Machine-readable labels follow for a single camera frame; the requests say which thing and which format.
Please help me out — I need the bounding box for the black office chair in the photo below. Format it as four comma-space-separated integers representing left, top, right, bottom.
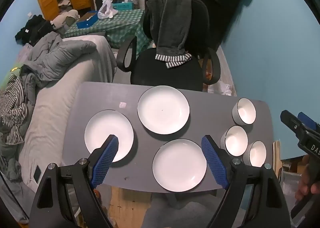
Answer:
116, 0, 221, 92

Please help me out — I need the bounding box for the grey bed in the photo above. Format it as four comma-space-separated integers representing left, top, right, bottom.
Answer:
19, 35, 118, 188

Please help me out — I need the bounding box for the black hanging jacket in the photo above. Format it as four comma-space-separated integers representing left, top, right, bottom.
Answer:
172, 0, 253, 50

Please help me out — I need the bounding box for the black white striped cloth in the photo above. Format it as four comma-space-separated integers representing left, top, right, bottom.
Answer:
0, 76, 29, 146

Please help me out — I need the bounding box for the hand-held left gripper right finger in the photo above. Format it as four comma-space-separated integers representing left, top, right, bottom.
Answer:
201, 135, 292, 228

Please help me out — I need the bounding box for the grey duvet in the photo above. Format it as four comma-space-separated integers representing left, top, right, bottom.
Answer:
24, 31, 98, 91

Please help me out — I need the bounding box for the black clothing pile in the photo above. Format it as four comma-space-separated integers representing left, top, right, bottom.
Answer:
15, 15, 54, 45

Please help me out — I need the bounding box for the brown cardboard piece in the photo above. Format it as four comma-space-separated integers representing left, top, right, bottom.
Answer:
272, 140, 283, 181

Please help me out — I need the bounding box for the white plate black rim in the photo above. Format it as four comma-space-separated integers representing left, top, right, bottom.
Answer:
84, 109, 135, 163
137, 85, 190, 135
152, 139, 208, 192

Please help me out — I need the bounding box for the crumpled white bag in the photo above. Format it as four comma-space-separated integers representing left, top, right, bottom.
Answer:
207, 80, 233, 96

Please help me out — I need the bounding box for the white bowl black rim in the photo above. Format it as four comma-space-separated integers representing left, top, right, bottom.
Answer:
242, 140, 267, 168
220, 125, 249, 157
232, 98, 257, 126

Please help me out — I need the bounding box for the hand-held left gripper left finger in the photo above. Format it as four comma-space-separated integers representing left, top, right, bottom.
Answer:
29, 134, 119, 228

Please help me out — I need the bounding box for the green checkered tablecloth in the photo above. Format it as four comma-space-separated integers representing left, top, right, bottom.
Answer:
64, 9, 153, 49

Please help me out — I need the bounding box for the white plastic bag with handles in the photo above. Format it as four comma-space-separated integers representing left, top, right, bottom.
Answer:
97, 0, 119, 20

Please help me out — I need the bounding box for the blue plastic crate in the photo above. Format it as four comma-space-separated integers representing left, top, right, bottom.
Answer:
112, 2, 135, 11

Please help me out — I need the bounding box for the orange packet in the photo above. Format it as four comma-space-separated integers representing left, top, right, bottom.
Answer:
204, 64, 213, 81

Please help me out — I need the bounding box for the grey crumpled garment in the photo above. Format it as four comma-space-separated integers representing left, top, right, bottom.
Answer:
0, 140, 23, 181

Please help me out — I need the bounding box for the beige bundled cloth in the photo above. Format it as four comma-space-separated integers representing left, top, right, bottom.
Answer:
50, 9, 79, 29

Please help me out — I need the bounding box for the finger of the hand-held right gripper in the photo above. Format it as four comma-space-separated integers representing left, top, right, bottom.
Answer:
297, 112, 320, 132
280, 110, 307, 136

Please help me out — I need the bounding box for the grey hooded sweater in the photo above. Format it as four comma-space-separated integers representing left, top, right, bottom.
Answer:
144, 0, 194, 69

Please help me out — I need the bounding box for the person's right hand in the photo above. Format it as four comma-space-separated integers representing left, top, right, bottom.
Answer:
294, 155, 316, 201

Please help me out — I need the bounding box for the blue flat box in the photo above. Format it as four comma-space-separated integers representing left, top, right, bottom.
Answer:
76, 11, 100, 29

